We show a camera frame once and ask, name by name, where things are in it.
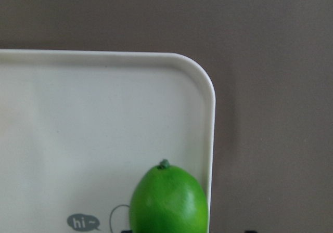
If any green lime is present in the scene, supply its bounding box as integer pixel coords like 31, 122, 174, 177
129, 159, 209, 232

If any white rectangular tray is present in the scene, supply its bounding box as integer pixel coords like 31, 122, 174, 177
1, 49, 215, 232

